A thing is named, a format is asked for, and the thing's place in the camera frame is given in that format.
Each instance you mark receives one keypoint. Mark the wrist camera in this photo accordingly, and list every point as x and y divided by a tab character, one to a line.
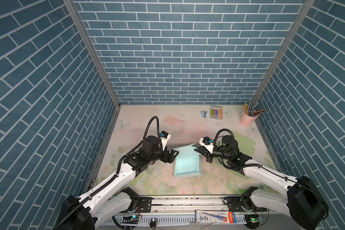
164	137
207	143

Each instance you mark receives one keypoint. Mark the coloured marker pack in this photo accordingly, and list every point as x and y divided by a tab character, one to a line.
216	112

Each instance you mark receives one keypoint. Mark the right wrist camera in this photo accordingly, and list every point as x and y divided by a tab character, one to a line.
207	143

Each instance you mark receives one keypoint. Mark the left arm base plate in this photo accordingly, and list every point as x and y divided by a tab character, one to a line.
140	205

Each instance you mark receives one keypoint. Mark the pink pencil cup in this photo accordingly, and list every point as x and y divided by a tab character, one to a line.
246	120

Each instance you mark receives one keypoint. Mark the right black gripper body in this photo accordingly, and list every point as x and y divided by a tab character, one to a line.
218	152

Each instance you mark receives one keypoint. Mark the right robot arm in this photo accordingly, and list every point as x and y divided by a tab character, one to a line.
298	198

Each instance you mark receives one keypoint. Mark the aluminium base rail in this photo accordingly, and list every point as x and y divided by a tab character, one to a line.
180	210

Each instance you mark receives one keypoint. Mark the red white blue package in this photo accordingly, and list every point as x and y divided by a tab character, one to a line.
223	217

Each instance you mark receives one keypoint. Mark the light blue paper box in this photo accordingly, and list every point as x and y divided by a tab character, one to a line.
187	162

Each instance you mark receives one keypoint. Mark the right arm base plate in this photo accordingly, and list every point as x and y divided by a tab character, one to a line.
241	204

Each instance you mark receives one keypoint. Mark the light green paper box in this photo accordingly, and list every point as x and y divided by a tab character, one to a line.
246	143

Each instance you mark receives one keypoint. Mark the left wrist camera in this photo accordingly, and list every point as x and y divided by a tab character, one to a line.
164	137

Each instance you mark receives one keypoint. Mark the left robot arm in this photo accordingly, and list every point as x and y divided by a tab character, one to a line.
89	210

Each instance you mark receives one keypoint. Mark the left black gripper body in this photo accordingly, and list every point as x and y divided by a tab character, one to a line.
163	156

